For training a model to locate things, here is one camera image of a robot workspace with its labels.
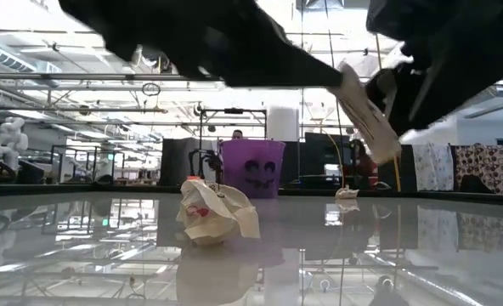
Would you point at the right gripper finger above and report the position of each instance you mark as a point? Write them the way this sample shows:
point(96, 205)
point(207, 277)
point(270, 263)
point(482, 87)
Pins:
point(383, 87)
point(438, 102)

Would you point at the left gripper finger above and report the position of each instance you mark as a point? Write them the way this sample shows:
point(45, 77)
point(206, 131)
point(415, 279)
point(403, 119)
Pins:
point(285, 68)

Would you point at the purple halloween bucket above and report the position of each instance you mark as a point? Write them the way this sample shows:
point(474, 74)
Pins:
point(251, 170)

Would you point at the white round column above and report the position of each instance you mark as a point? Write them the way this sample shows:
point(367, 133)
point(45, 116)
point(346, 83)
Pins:
point(283, 123)

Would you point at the white floral cloth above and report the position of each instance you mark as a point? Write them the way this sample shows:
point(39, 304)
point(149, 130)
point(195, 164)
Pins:
point(433, 166)

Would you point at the black metal gantry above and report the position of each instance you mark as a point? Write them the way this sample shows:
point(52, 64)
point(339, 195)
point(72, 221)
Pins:
point(233, 111)

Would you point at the person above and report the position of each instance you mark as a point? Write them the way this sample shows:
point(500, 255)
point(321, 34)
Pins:
point(364, 163)
point(237, 135)

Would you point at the dark red patterned cloth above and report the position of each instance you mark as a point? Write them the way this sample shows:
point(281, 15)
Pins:
point(489, 166)

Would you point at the black partition panel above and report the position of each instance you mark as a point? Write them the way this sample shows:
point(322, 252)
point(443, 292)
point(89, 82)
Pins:
point(177, 161)

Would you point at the small orange object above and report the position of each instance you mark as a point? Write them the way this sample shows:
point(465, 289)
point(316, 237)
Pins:
point(193, 177)

